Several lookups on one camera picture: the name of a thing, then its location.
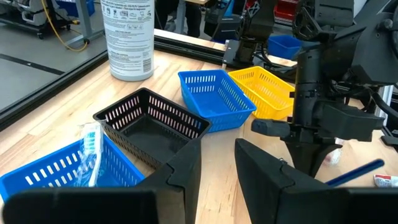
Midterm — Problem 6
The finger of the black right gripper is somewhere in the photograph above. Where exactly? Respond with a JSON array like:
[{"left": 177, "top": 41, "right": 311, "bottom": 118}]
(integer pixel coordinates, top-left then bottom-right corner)
[{"left": 285, "top": 142, "right": 343, "bottom": 179}]

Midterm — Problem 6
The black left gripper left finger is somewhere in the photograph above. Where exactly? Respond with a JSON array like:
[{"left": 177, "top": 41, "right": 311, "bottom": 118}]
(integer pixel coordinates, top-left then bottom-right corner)
[{"left": 1, "top": 138, "right": 202, "bottom": 224}]

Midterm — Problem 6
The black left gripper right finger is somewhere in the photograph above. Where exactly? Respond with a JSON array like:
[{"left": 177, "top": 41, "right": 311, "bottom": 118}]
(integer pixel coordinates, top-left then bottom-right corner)
[{"left": 234, "top": 138, "right": 398, "bottom": 224}]

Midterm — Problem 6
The white toothpaste tube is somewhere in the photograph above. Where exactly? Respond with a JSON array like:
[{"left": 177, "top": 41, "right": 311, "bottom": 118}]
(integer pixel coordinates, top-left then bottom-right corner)
[
  {"left": 373, "top": 174, "right": 398, "bottom": 189},
  {"left": 323, "top": 138, "right": 345, "bottom": 166}
]

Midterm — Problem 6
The dark blue toothbrush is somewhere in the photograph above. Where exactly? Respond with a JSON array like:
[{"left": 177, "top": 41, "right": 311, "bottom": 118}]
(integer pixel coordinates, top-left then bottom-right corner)
[{"left": 325, "top": 159, "right": 386, "bottom": 187}]

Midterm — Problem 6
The blue toothbrush package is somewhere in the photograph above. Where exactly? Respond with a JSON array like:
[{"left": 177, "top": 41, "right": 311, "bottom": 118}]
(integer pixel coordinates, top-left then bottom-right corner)
[{"left": 0, "top": 133, "right": 146, "bottom": 203}]

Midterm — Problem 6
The clear wrapped toothbrush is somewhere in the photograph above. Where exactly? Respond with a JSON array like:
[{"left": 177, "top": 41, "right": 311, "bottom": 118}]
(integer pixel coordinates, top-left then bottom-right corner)
[{"left": 74, "top": 121, "right": 106, "bottom": 188}]

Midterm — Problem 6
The yellow slotted plastic basket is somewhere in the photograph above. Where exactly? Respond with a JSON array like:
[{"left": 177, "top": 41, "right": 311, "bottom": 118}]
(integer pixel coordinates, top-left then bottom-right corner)
[{"left": 228, "top": 65, "right": 295, "bottom": 121}]

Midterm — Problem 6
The black slotted plastic basket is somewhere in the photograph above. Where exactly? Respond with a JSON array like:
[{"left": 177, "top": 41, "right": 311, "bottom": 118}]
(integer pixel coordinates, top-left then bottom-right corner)
[{"left": 92, "top": 87, "right": 212, "bottom": 170}]

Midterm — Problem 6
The large blue storage bin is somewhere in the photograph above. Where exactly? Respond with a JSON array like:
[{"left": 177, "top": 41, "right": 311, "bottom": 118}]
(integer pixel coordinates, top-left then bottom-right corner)
[{"left": 267, "top": 34, "right": 321, "bottom": 60}]

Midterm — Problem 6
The blue slotted plastic basket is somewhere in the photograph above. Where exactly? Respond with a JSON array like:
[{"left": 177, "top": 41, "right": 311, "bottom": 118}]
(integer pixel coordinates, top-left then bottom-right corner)
[{"left": 177, "top": 68, "right": 257, "bottom": 133}]

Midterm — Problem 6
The red storage bin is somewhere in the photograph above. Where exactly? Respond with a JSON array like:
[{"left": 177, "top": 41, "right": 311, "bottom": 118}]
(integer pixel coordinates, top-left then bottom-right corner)
[{"left": 273, "top": 0, "right": 301, "bottom": 24}]

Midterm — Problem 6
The white wipes canister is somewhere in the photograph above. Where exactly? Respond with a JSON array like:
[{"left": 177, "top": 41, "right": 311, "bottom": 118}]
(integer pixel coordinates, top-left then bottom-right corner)
[{"left": 99, "top": 0, "right": 155, "bottom": 82}]

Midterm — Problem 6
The person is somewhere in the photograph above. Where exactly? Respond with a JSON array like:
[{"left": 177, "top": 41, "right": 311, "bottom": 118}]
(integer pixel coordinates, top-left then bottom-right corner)
[{"left": 154, "top": 0, "right": 203, "bottom": 39}]

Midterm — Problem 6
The grey wheeled cart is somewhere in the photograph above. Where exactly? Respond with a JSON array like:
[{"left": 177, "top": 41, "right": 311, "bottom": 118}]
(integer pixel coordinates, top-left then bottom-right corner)
[{"left": 0, "top": 0, "right": 81, "bottom": 40}]

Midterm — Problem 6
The yellow floor cable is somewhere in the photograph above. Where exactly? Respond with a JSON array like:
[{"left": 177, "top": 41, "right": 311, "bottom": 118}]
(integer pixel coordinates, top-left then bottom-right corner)
[{"left": 40, "top": 0, "right": 90, "bottom": 53}]

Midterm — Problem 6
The grey metal desk frame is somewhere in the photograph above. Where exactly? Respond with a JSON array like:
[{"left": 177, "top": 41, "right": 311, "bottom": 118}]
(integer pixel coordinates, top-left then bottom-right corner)
[{"left": 63, "top": 0, "right": 105, "bottom": 47}]

